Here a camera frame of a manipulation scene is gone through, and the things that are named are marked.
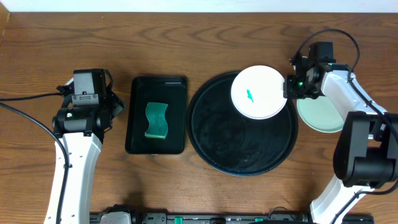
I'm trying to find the mint plate bottom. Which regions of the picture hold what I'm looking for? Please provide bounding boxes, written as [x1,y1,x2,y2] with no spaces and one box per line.
[297,96,344,133]

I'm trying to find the white plate top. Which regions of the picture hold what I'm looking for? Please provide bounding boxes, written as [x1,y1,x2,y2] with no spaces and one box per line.
[231,65,287,119]

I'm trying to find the green scrubbing sponge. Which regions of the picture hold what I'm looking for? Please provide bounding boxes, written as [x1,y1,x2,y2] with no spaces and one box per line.
[144,102,169,139]

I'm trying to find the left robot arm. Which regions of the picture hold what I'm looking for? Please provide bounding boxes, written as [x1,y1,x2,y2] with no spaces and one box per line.
[44,91,125,223]

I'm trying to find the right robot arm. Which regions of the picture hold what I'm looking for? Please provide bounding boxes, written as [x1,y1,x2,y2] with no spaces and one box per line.
[284,54,397,223]

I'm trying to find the black rectangular water tray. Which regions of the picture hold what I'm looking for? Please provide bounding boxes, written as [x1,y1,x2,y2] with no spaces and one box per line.
[125,77,187,154]

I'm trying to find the black round tray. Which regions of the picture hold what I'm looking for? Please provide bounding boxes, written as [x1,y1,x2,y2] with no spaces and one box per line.
[187,71,299,176]

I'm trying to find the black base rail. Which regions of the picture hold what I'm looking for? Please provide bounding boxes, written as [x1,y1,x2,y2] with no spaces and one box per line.
[90,203,376,224]

